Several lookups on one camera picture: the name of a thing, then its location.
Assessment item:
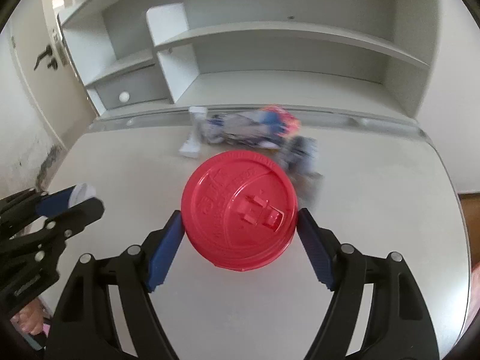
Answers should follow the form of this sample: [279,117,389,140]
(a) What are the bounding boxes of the red plastic cup lid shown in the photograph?
[181,150,298,272]

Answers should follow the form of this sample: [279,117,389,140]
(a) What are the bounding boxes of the person's right hand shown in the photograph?
[466,263,480,328]

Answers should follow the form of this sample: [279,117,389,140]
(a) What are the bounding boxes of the white drawer with knob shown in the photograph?
[95,66,170,110]

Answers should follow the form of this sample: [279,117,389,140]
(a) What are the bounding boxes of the person's left hand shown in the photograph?
[10,298,44,336]

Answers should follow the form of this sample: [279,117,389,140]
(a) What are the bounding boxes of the black door handle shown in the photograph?
[32,44,59,73]

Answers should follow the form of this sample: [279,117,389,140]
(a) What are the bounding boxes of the white desk hutch shelf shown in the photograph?
[58,0,439,125]

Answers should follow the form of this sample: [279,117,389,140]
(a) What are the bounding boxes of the white door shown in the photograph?
[8,0,96,149]

